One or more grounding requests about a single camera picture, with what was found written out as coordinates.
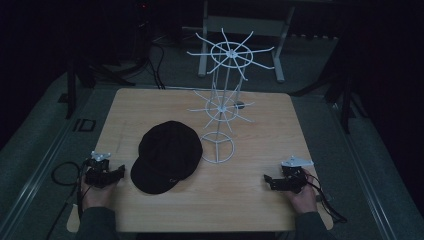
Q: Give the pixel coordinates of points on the person's right hand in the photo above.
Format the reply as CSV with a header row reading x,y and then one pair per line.
x,y
304,198

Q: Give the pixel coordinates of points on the person's left hand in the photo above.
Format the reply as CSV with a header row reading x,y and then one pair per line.
x,y
95,196

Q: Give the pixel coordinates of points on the black stand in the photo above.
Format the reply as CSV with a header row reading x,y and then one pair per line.
x,y
346,100
78,86

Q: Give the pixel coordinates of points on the black cap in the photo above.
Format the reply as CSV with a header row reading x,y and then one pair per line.
x,y
166,156

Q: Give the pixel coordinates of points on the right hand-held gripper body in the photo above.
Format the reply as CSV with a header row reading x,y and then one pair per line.
x,y
293,176

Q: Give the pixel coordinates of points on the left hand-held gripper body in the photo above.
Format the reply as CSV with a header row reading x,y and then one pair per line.
x,y
96,170

